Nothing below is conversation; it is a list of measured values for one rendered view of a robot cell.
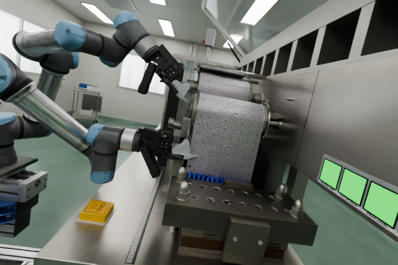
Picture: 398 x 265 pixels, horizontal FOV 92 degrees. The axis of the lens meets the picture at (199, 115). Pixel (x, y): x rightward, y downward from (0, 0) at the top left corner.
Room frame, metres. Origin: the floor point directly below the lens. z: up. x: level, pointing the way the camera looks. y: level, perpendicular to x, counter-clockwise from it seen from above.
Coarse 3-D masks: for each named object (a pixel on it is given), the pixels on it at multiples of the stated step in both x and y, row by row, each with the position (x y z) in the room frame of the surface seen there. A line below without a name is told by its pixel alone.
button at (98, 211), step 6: (90, 204) 0.54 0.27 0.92; (96, 204) 0.54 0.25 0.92; (102, 204) 0.55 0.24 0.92; (108, 204) 0.55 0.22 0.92; (84, 210) 0.51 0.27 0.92; (90, 210) 0.51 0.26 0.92; (96, 210) 0.52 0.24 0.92; (102, 210) 0.52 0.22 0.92; (108, 210) 0.53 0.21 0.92; (84, 216) 0.50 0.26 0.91; (90, 216) 0.50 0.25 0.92; (96, 216) 0.50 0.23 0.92; (102, 216) 0.50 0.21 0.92; (102, 222) 0.50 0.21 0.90
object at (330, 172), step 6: (330, 162) 0.44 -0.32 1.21; (324, 168) 0.45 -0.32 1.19; (330, 168) 0.43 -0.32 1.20; (336, 168) 0.42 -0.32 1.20; (324, 174) 0.45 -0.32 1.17; (330, 174) 0.43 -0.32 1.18; (336, 174) 0.41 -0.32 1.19; (324, 180) 0.44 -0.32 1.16; (330, 180) 0.42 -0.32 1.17; (336, 180) 0.41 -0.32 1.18
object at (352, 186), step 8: (344, 176) 0.39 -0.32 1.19; (352, 176) 0.37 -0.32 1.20; (360, 176) 0.36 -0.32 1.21; (344, 184) 0.39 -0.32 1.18; (352, 184) 0.37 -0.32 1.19; (360, 184) 0.35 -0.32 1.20; (344, 192) 0.38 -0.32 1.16; (352, 192) 0.37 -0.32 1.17; (360, 192) 0.35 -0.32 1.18; (352, 200) 0.36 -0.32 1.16; (360, 200) 0.35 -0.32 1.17
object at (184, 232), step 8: (184, 232) 0.46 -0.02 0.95; (192, 232) 0.46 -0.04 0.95; (200, 232) 0.46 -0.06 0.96; (208, 232) 0.47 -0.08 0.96; (216, 232) 0.47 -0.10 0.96; (184, 240) 0.46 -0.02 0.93; (192, 240) 0.46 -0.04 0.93; (200, 240) 0.47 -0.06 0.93; (208, 240) 0.47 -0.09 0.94; (216, 240) 0.47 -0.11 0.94; (184, 248) 0.46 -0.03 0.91; (192, 248) 0.46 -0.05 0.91; (200, 248) 0.46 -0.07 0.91; (208, 248) 0.47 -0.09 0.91; (216, 248) 0.47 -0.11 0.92; (272, 248) 0.48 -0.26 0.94; (280, 248) 0.48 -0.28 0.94; (264, 256) 0.48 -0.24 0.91; (272, 256) 0.48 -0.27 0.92; (280, 256) 0.48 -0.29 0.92
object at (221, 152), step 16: (208, 128) 0.65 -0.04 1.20; (192, 144) 0.65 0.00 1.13; (208, 144) 0.65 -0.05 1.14; (224, 144) 0.65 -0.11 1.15; (240, 144) 0.66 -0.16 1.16; (256, 144) 0.66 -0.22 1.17; (192, 160) 0.65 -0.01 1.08; (208, 160) 0.65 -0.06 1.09; (224, 160) 0.66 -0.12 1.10; (240, 160) 0.66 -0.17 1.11; (224, 176) 0.66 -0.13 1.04; (240, 176) 0.66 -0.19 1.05
